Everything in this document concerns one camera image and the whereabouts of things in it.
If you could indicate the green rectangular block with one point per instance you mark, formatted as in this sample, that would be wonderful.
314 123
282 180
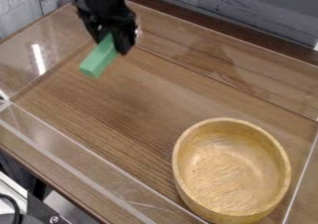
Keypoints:
99 58

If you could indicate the clear acrylic wall panels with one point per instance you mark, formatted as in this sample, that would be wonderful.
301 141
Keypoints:
95 136

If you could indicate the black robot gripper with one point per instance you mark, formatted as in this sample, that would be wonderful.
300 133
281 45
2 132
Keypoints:
109 16

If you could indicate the brown wooden bowl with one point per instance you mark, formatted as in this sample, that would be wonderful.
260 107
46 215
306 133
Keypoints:
231 171

